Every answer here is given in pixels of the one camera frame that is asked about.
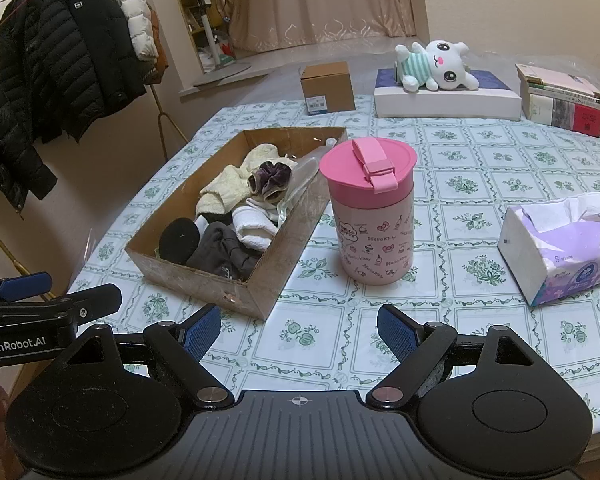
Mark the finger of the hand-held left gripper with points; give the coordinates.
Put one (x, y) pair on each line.
(95, 300)
(25, 284)

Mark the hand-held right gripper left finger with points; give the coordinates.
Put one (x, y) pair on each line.
(202, 332)

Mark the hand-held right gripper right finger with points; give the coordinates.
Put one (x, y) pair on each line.
(395, 332)

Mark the cardboard tray box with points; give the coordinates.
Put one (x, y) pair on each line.
(260, 290)

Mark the dark grey cloth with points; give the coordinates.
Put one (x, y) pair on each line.
(220, 255)

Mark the black round cloth pad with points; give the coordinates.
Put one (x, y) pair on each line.
(177, 240)

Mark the white cloth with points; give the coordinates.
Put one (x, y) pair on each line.
(252, 230)

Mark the pale yellow cloth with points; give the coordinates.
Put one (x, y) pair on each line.
(225, 190)

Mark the dark purple scrunchie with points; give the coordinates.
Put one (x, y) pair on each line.
(270, 180)

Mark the pink lidded cup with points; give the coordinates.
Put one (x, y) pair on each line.
(375, 240)

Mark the green floral tablecloth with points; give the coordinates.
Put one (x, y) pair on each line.
(460, 170)

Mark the clear plastic bag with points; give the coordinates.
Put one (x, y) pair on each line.
(302, 175)

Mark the purple tissue pack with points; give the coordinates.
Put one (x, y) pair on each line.
(570, 255)

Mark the black quilted down jacket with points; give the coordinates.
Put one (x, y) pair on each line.
(50, 60)

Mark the white flat box blue lid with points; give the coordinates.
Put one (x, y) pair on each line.
(445, 105)

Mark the small brown cardboard box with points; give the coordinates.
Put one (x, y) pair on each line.
(330, 90)

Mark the black jacket white logo patch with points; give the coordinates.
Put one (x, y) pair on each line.
(105, 45)

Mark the brown jacket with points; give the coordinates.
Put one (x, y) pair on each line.
(157, 55)

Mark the white plush toy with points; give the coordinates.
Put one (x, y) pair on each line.
(445, 67)

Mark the white down jacket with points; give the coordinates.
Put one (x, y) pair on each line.
(135, 15)

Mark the standing fan yellow cover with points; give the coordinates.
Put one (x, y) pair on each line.
(212, 35)

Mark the green spine book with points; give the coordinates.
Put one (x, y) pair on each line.
(570, 96)

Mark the pale pink cover book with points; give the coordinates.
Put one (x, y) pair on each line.
(555, 77)

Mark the yellow bookshelf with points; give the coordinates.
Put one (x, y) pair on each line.
(190, 5)

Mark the beige patterned curtain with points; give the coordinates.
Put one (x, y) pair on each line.
(330, 0)

